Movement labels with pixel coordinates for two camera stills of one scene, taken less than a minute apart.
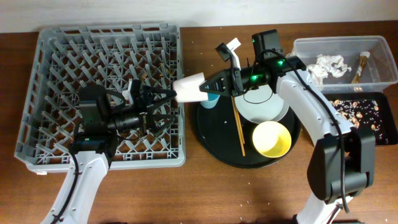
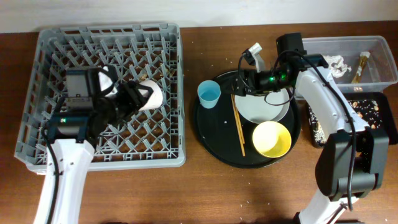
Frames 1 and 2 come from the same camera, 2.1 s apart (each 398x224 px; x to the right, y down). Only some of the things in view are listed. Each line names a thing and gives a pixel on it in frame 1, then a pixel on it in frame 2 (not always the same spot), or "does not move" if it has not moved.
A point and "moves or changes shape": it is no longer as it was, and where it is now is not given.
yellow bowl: [272, 139] does not move
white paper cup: [188, 88] moves or changes shape
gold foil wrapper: [364, 56] does not move
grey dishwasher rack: [67, 59] does not move
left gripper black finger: [154, 96] -> [135, 87]
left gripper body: [138, 112] -> [119, 107]
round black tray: [217, 135] does not move
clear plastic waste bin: [346, 64] does not move
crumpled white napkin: [331, 64] does not move
